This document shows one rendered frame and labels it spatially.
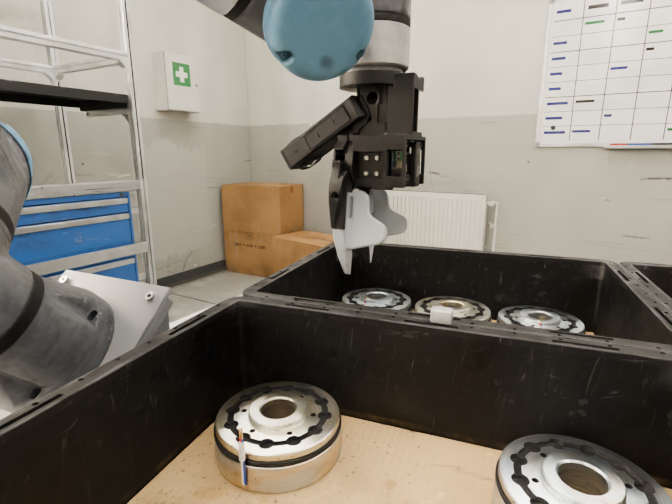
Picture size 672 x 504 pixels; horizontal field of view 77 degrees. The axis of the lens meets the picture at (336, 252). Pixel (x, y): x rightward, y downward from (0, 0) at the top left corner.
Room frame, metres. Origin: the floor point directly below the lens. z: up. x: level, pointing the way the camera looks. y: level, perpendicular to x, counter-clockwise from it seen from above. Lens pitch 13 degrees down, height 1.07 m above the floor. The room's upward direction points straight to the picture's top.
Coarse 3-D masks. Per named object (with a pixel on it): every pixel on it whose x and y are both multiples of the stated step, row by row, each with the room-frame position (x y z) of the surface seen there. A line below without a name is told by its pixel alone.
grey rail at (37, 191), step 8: (56, 184) 1.92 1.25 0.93; (64, 184) 1.92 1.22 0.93; (72, 184) 1.92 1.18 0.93; (80, 184) 1.94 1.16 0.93; (88, 184) 1.97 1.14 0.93; (96, 184) 2.00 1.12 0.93; (104, 184) 2.04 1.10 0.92; (112, 184) 2.07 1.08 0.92; (120, 184) 2.11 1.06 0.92; (128, 184) 2.14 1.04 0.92; (136, 184) 2.18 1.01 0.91; (32, 192) 1.77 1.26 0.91; (40, 192) 1.79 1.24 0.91; (48, 192) 1.82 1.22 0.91; (56, 192) 1.85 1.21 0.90; (64, 192) 1.88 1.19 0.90; (72, 192) 1.91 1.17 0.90; (80, 192) 1.94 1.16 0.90; (88, 192) 1.97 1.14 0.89; (96, 192) 2.00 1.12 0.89
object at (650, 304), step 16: (320, 256) 0.59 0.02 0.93; (496, 256) 0.59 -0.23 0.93; (512, 256) 0.59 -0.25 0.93; (528, 256) 0.58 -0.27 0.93; (544, 256) 0.58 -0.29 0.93; (560, 256) 0.58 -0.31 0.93; (288, 272) 0.50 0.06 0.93; (624, 272) 0.49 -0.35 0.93; (256, 288) 0.43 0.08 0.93; (640, 288) 0.43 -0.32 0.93; (320, 304) 0.38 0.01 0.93; (336, 304) 0.38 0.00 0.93; (352, 304) 0.38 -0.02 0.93; (640, 304) 0.40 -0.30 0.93; (656, 304) 0.38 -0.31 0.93; (464, 320) 0.34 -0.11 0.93; (480, 320) 0.34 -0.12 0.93; (656, 320) 0.35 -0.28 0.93; (560, 336) 0.31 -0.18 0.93; (576, 336) 0.31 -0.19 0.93; (592, 336) 0.31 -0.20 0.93
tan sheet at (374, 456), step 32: (192, 448) 0.31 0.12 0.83; (352, 448) 0.31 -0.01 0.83; (384, 448) 0.31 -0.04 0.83; (416, 448) 0.31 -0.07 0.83; (448, 448) 0.31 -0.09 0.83; (480, 448) 0.31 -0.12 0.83; (160, 480) 0.27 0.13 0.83; (192, 480) 0.27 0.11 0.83; (224, 480) 0.27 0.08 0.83; (320, 480) 0.27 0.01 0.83; (352, 480) 0.27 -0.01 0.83; (384, 480) 0.27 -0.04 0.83; (416, 480) 0.27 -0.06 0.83; (448, 480) 0.27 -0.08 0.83; (480, 480) 0.27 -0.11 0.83
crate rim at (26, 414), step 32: (192, 320) 0.34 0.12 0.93; (352, 320) 0.35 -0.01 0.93; (384, 320) 0.34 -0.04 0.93; (416, 320) 0.34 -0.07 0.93; (128, 352) 0.28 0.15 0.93; (576, 352) 0.29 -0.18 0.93; (608, 352) 0.29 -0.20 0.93; (640, 352) 0.28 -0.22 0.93; (96, 384) 0.24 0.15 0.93; (32, 416) 0.21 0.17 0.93
